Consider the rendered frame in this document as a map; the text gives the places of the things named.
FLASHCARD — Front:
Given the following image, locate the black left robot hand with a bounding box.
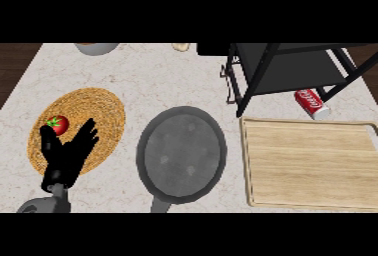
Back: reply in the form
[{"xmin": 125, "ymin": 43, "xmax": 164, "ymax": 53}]
[{"xmin": 38, "ymin": 117, "xmax": 100, "ymax": 194}]

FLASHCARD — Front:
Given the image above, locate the black tiered shelf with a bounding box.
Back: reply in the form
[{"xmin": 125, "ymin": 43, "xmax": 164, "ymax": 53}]
[{"xmin": 218, "ymin": 42, "xmax": 378, "ymax": 119}]

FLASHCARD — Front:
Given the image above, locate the red tomato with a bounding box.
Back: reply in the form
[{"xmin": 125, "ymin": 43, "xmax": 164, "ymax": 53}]
[{"xmin": 44, "ymin": 115, "xmax": 71, "ymax": 137}]

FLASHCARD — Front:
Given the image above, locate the round woven straw placemat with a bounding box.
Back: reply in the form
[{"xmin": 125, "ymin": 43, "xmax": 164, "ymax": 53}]
[{"xmin": 26, "ymin": 87, "xmax": 127, "ymax": 180}]

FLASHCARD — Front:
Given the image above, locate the grey frying pan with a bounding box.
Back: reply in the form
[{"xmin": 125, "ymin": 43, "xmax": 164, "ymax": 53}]
[{"xmin": 136, "ymin": 105, "xmax": 229, "ymax": 214}]

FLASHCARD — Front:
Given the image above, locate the grey bowl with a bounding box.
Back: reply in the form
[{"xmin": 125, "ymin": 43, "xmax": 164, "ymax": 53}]
[{"xmin": 74, "ymin": 42, "xmax": 121, "ymax": 57}]

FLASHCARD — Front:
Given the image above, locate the pale beige bread piece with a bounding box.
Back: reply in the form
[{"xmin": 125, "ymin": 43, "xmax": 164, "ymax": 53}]
[{"xmin": 170, "ymin": 42, "xmax": 192, "ymax": 53}]

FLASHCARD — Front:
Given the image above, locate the black appliance block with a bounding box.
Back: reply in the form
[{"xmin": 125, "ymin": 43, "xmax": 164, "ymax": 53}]
[{"xmin": 196, "ymin": 42, "xmax": 233, "ymax": 57}]

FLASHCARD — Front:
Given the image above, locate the pale wooden cutting board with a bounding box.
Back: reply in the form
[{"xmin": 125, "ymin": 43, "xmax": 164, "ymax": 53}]
[{"xmin": 237, "ymin": 116, "xmax": 378, "ymax": 213}]

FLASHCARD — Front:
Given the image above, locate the red soda can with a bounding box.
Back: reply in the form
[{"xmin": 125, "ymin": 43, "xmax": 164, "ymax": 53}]
[{"xmin": 292, "ymin": 88, "xmax": 332, "ymax": 121}]

